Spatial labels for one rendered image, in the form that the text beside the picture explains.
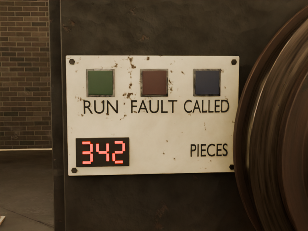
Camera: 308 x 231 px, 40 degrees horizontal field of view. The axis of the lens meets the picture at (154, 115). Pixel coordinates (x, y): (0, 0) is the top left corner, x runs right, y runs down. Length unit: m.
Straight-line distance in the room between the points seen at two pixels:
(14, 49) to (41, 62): 0.44
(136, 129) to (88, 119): 0.07
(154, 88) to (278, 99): 0.19
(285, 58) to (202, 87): 0.15
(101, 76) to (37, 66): 6.08
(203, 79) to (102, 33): 0.17
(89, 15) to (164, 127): 0.20
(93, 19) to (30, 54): 6.07
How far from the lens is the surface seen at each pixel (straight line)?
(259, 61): 0.60
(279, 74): 0.54
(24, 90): 6.75
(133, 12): 0.66
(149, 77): 0.63
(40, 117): 6.73
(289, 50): 0.54
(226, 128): 0.66
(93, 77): 0.63
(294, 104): 0.53
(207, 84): 0.64
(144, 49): 0.65
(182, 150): 0.65
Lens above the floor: 1.22
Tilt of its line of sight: 6 degrees down
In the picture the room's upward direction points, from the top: straight up
